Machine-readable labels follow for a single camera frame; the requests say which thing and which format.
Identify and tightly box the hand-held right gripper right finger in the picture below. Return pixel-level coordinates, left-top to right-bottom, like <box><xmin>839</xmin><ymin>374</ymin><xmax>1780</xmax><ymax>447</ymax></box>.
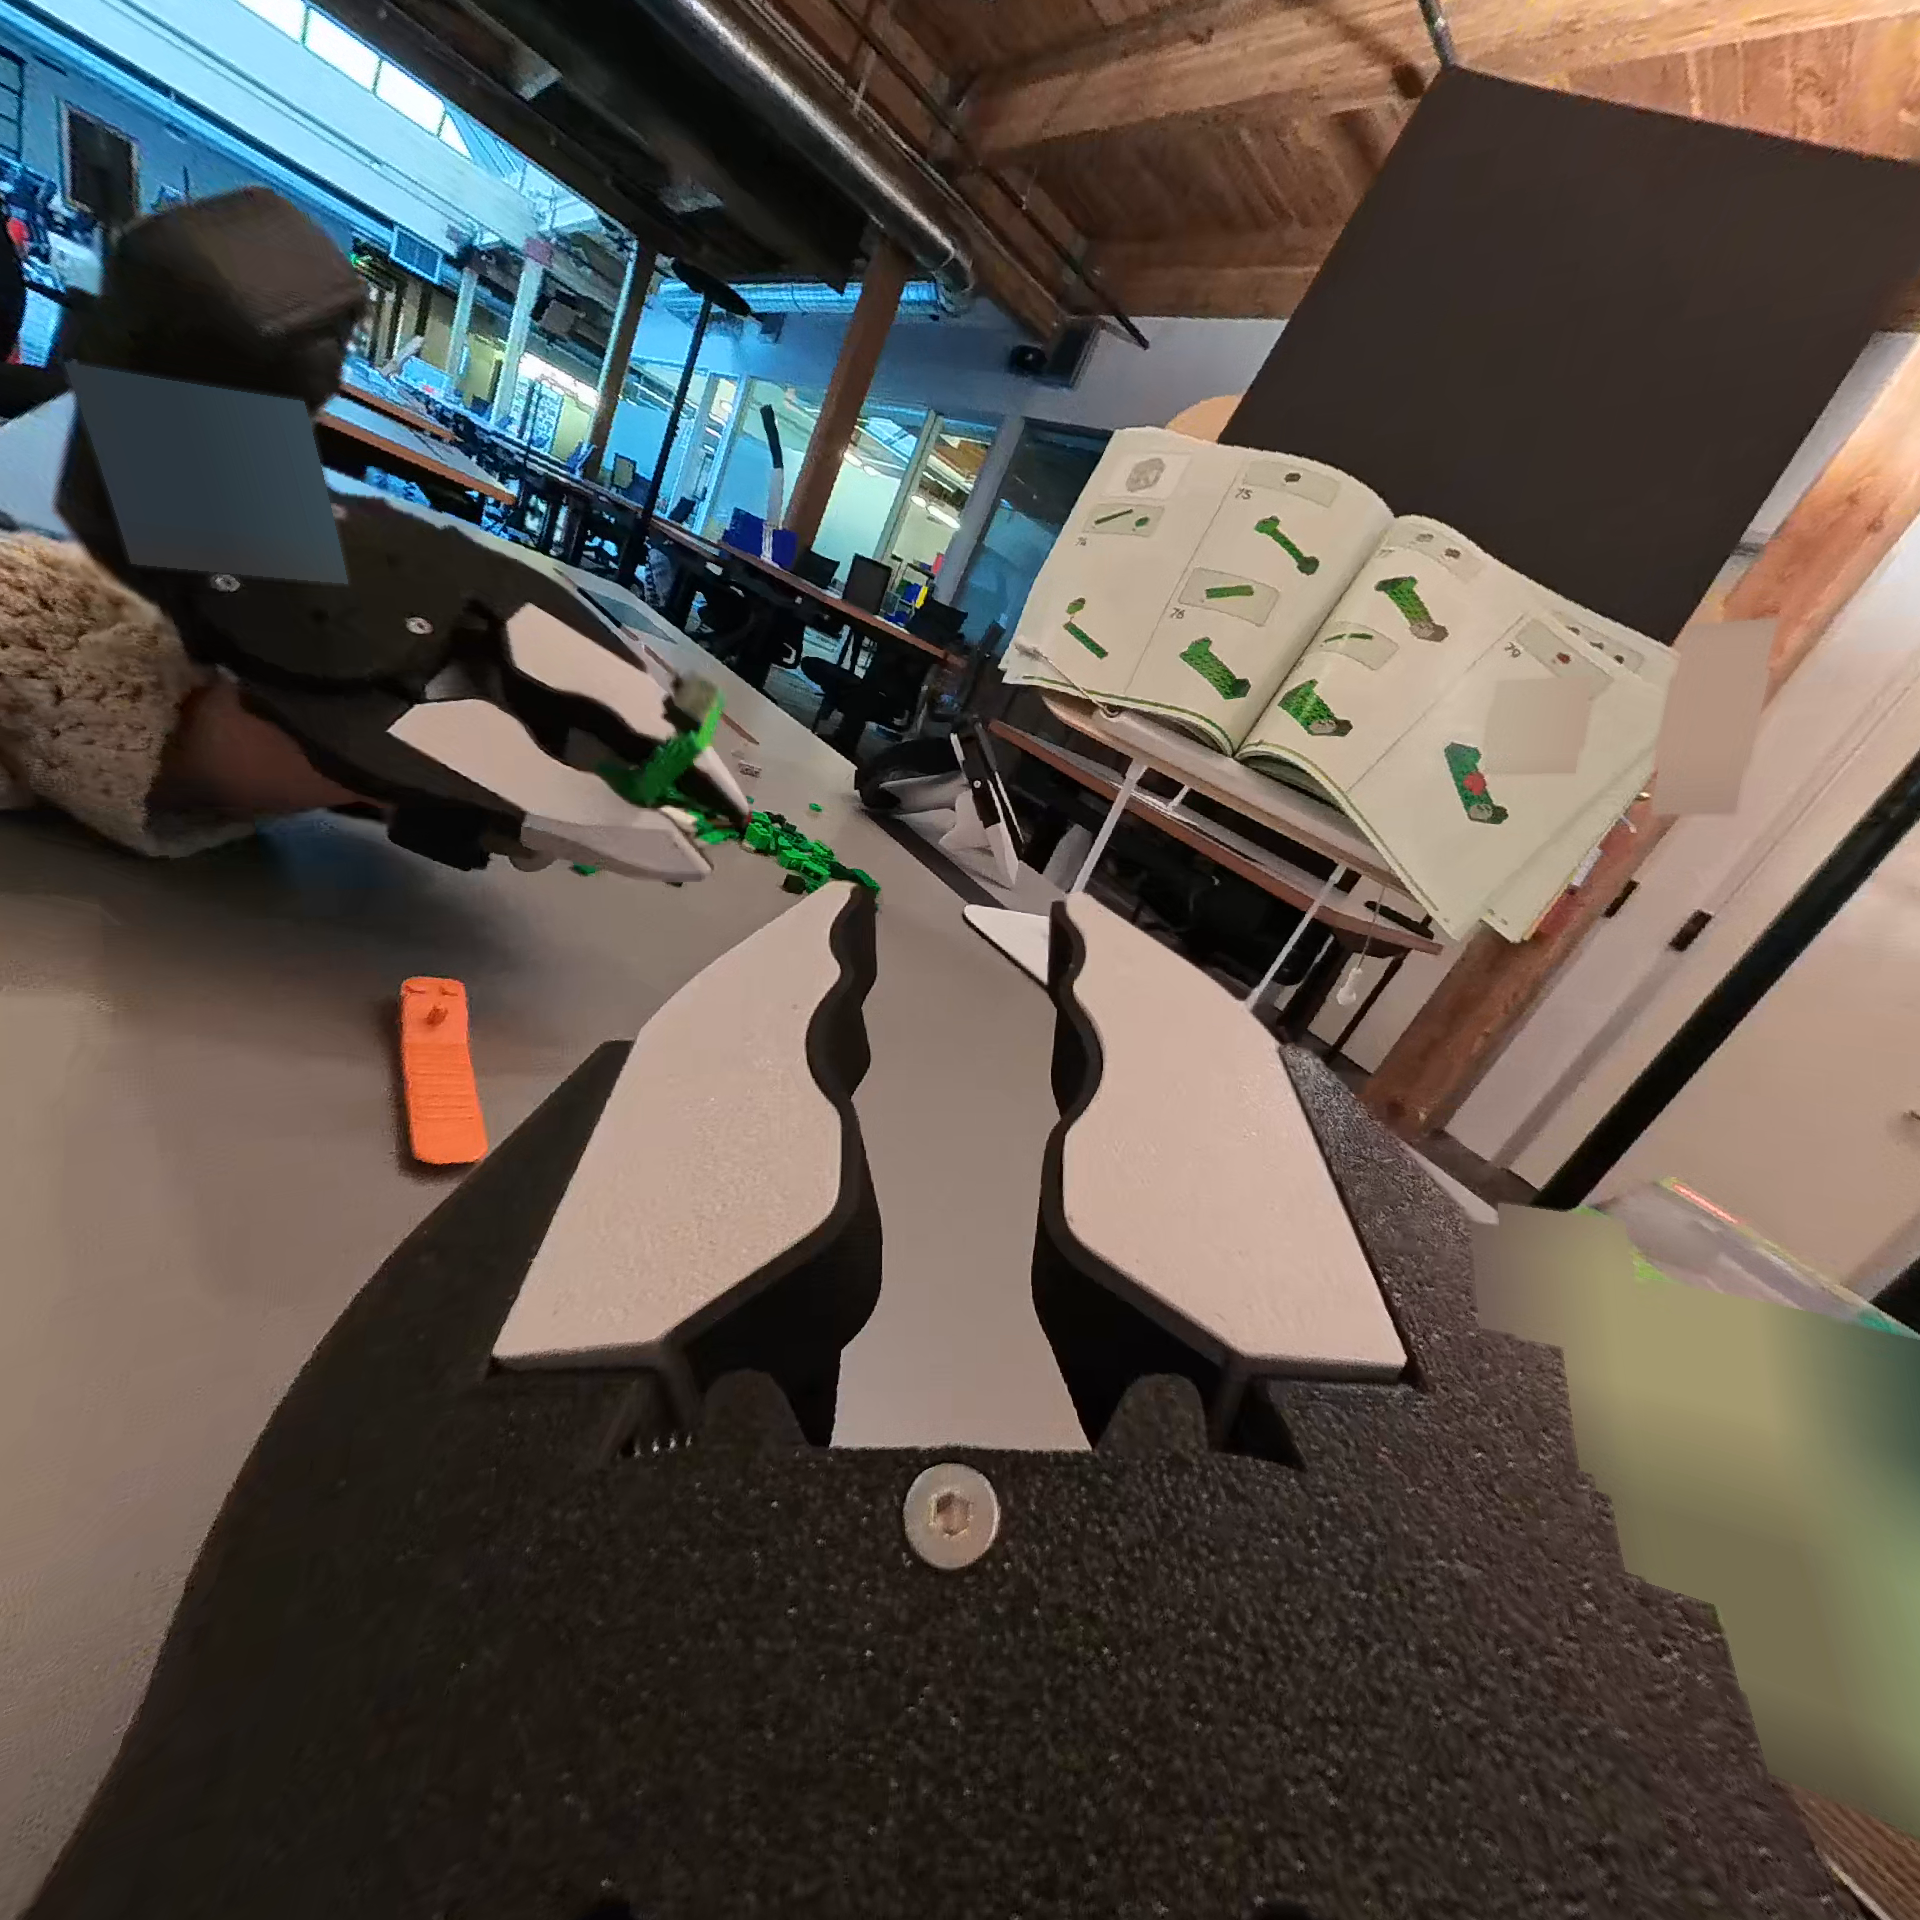
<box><xmin>1035</xmin><ymin>893</ymin><xmax>1421</xmax><ymax>1456</ymax></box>

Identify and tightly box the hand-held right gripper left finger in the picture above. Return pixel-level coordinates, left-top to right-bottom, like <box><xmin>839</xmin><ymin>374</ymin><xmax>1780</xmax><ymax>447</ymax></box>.
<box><xmin>488</xmin><ymin>884</ymin><xmax>887</xmax><ymax>1450</ymax></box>

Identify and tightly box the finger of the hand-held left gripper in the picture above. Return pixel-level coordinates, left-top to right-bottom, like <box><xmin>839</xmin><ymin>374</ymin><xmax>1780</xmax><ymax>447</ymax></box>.
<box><xmin>384</xmin><ymin>694</ymin><xmax>716</xmax><ymax>886</ymax></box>
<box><xmin>500</xmin><ymin>603</ymin><xmax>751</xmax><ymax>823</ymax></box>

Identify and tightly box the green lego plate assembly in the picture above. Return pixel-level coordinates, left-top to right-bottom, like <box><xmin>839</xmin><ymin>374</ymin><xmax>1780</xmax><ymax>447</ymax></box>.
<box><xmin>594</xmin><ymin>680</ymin><xmax>731</xmax><ymax>821</ymax></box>

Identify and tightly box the person's left forearm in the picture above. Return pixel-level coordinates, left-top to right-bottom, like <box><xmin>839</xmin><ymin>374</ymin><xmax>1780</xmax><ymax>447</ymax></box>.
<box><xmin>0</xmin><ymin>533</ymin><xmax>261</xmax><ymax>862</ymax></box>

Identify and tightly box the pile of lego pieces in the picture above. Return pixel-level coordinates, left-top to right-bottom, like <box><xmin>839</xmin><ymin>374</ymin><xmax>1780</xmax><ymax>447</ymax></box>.
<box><xmin>680</xmin><ymin>800</ymin><xmax>888</xmax><ymax>902</ymax></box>

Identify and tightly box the orange lego brick separator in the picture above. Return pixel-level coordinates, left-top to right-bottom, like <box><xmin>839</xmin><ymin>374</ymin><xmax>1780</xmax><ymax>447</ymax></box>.
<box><xmin>395</xmin><ymin>973</ymin><xmax>493</xmax><ymax>1171</ymax></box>

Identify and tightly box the green lego box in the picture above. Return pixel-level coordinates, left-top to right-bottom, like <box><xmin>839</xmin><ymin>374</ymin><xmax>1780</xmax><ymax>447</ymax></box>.
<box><xmin>1610</xmin><ymin>1175</ymin><xmax>1920</xmax><ymax>1340</ymax></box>

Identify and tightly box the lego instruction booklet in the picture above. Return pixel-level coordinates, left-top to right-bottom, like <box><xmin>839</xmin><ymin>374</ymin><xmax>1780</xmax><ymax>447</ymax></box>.
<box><xmin>998</xmin><ymin>426</ymin><xmax>1679</xmax><ymax>943</ymax></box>

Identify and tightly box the person's left hand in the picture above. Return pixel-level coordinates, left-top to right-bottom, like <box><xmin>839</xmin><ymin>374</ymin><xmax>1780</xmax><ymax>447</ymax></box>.
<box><xmin>163</xmin><ymin>679</ymin><xmax>405</xmax><ymax>826</ymax></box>

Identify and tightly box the wooden top desk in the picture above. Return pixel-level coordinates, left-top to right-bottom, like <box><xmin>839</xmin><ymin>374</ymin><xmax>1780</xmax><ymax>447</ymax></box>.
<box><xmin>310</xmin><ymin>387</ymin><xmax>520</xmax><ymax>514</ymax></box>
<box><xmin>642</xmin><ymin>508</ymin><xmax>964</xmax><ymax>724</ymax></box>

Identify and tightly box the white book stand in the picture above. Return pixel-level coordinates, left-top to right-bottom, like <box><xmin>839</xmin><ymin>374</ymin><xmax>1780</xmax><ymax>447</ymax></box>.
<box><xmin>959</xmin><ymin>736</ymin><xmax>1444</xmax><ymax>1039</ymax></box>

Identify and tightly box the white and black device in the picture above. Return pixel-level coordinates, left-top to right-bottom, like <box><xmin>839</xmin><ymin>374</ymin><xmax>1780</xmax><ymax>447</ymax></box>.
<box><xmin>852</xmin><ymin>717</ymin><xmax>1032</xmax><ymax>888</ymax></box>

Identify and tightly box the black board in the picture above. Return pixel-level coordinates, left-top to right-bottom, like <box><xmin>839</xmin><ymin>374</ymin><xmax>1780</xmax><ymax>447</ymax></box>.
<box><xmin>1212</xmin><ymin>66</ymin><xmax>1920</xmax><ymax>650</ymax></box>

